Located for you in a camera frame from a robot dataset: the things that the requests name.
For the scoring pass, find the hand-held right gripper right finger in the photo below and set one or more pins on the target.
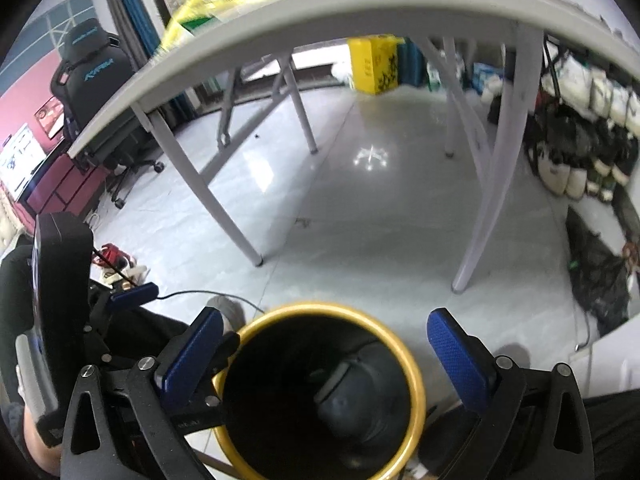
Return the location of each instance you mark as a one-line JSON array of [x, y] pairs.
[[457, 360]]

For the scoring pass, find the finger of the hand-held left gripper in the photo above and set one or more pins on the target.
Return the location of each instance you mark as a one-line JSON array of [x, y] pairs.
[[135, 294], [228, 346]]

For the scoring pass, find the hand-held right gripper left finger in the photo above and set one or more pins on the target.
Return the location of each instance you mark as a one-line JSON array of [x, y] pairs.
[[187, 360]]

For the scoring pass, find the yellow rimmed black bin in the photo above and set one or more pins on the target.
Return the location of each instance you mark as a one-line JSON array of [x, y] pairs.
[[280, 400]]

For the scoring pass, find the person's left forearm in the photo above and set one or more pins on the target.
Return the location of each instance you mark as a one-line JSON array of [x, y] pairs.
[[27, 435]]

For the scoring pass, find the person's left shoe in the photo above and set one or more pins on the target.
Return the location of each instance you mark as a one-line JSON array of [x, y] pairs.
[[227, 312]]

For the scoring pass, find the person's shoe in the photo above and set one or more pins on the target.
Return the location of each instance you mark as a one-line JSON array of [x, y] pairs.
[[227, 312], [510, 351]]

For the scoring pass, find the red floor object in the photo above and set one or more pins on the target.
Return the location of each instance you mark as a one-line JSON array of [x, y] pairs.
[[112, 255]]

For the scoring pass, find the person's right shoe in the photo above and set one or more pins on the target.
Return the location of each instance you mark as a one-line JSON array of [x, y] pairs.
[[510, 351]]

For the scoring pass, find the dark red cabinet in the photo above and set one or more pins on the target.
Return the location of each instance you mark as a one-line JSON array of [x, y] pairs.
[[65, 185]]

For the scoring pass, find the computer monitor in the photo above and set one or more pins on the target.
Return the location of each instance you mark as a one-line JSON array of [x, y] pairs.
[[20, 155]]

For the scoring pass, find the black mesh bag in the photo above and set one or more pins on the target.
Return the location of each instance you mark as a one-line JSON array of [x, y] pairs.
[[600, 270]]

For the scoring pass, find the person's right leg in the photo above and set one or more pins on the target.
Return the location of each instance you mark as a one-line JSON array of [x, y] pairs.
[[615, 435]]

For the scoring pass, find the small red screen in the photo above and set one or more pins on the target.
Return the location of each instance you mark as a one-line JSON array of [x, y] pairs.
[[50, 116]]

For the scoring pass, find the black gaming chair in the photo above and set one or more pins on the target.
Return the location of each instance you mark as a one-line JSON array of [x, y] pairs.
[[90, 80]]

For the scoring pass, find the yellow plastic bag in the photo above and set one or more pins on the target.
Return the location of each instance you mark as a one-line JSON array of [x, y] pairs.
[[192, 12]]

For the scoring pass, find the white plastic bag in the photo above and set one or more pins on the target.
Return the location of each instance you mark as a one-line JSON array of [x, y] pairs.
[[342, 75]]

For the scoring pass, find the yellow box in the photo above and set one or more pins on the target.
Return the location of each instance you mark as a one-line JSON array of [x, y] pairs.
[[375, 67]]

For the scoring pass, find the white folding table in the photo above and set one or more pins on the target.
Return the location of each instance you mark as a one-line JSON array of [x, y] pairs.
[[350, 10]]

